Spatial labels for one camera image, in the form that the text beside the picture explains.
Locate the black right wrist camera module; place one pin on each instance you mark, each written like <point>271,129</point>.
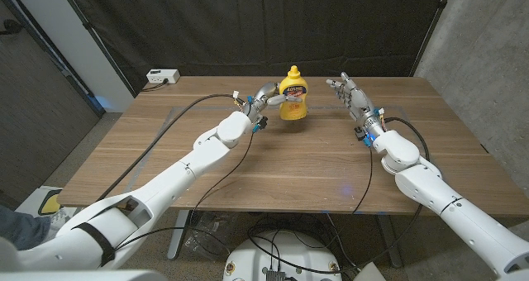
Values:
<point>363,137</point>

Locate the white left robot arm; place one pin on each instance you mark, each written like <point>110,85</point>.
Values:
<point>165,186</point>

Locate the white board with yellow shape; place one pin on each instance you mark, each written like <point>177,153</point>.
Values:
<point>49,202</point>

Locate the yellow mustard bottle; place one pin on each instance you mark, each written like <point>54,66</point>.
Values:
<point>293,109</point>

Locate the black backdrop cloth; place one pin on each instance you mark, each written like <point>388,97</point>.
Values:
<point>268,25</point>

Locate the black backdrop stand pole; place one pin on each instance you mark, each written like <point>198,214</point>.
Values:
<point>432,29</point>
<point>99,41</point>

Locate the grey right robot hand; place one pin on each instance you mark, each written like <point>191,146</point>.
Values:
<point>355,99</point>

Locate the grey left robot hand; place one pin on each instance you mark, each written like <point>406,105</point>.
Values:
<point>264,95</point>

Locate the grey white sneaker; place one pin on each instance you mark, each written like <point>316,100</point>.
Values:
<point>60,221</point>

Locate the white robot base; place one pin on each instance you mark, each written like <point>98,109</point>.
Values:
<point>289,248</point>

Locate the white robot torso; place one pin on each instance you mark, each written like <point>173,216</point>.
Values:
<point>82,276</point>

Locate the black left wrist camera module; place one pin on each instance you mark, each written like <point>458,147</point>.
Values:
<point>260,125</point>

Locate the white power strip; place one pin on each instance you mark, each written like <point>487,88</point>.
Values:
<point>163,76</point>

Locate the white plastic box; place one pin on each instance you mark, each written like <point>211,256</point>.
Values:
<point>370,272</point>

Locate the grey metal table leg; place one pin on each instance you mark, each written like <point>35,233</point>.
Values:
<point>389,241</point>
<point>179,235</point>

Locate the clear plastic bag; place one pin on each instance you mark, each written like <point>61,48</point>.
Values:
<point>206,235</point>

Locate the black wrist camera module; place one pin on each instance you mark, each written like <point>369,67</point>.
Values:
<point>363,137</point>
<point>260,125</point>

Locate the person leg in jeans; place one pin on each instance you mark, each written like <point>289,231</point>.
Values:
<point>20,229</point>

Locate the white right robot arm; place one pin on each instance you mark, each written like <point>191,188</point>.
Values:
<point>434,190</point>

